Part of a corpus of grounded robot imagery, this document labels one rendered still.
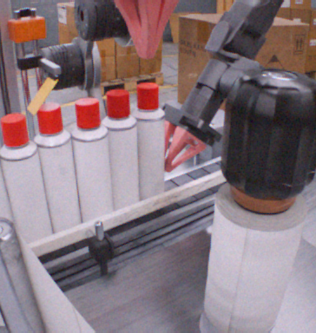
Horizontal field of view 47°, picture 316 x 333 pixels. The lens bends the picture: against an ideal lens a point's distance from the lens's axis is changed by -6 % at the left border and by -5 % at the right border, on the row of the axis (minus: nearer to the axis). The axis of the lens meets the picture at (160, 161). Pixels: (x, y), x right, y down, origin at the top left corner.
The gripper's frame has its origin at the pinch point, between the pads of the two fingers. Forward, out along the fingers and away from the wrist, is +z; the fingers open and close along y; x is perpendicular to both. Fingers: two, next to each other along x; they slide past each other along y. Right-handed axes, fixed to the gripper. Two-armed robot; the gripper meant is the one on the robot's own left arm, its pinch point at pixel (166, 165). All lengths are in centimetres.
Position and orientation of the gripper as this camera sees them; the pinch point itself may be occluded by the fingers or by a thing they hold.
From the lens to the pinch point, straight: 64.8
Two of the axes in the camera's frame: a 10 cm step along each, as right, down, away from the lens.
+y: 5.8, 3.9, -7.1
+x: 6.3, 3.4, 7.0
